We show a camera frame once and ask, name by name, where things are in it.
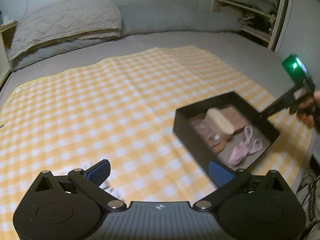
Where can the white charger plug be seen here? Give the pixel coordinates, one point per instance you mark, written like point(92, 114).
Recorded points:
point(106, 186)

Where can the oval light wooden box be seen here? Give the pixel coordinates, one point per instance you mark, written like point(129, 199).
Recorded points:
point(218, 123)

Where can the yellow white checkered cloth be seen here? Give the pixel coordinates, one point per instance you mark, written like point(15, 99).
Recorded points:
point(121, 109)

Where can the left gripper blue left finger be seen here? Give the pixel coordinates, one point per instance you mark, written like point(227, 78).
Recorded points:
point(99, 172)

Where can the pink folding scissors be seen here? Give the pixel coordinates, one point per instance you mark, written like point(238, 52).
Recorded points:
point(246, 147)

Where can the round cork coaster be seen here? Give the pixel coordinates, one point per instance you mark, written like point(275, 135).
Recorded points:
point(219, 146)

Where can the wooden bedside shelf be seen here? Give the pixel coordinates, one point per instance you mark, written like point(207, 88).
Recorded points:
point(7, 33)

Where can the right shelf with bedding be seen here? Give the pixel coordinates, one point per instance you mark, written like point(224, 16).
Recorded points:
point(261, 20)

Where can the black cardboard box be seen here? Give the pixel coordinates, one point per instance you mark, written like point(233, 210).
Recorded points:
point(201, 153)

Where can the beige quilted blanket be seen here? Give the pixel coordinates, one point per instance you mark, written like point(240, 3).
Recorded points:
point(65, 21)

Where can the square carved wooden coaster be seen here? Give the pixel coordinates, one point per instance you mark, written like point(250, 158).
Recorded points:
point(235, 118)

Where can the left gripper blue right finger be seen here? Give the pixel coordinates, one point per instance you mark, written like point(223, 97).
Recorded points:
point(220, 175)

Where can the grey duvet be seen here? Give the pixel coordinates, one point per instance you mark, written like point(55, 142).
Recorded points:
point(141, 18)

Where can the clear plastic nail case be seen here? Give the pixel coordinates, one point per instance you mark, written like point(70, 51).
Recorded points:
point(208, 135)

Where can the person right hand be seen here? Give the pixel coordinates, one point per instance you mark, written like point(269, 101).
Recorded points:
point(301, 114)

